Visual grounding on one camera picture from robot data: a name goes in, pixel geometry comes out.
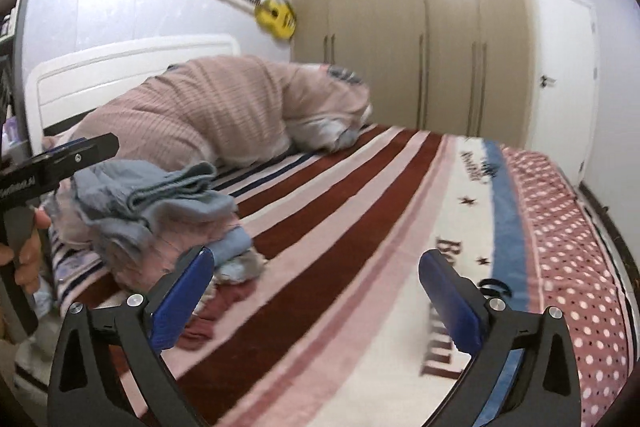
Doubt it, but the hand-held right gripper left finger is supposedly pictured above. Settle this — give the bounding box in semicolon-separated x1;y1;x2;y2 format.
47;244;217;427

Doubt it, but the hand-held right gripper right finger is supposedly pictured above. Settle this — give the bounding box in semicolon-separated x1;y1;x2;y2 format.
418;249;583;427

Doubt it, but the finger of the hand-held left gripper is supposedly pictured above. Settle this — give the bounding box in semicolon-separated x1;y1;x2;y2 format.
37;133;121;190

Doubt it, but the grey-blue towel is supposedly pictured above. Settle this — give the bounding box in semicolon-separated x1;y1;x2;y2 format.
72;159;238;268

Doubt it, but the person's left hand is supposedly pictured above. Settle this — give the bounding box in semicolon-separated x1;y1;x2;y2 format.
14;207;52;293

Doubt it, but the maroon garment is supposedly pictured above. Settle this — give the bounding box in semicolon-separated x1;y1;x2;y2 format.
177;282;236;353

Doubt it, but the pink folded garment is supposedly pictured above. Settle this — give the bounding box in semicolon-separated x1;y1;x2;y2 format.
47;192;191;293

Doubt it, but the beige fuzzy garment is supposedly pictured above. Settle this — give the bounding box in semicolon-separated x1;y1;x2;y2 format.
215;252;268;284

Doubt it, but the light blue folded garment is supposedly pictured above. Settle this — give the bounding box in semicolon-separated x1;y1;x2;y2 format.
205;227;253;268

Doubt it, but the striped printed cloth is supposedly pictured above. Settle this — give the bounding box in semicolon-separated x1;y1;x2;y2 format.
50;237;110;308

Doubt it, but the white bed headboard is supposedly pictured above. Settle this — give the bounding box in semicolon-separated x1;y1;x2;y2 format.
25;33;241;140

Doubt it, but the pink striped dotted printed blanket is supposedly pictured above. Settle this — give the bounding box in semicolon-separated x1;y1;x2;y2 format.
50;124;636;427

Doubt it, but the pink ribbed quilt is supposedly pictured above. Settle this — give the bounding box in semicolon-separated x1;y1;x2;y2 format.
42;56;373;168

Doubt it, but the white door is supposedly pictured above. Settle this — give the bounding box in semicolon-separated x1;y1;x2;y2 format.
525;0;601;188

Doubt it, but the yellow guitar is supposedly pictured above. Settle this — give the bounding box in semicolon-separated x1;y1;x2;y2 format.
209;0;298;40

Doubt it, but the beige wooden wardrobe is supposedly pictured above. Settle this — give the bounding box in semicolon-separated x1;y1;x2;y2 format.
287;0;533;150

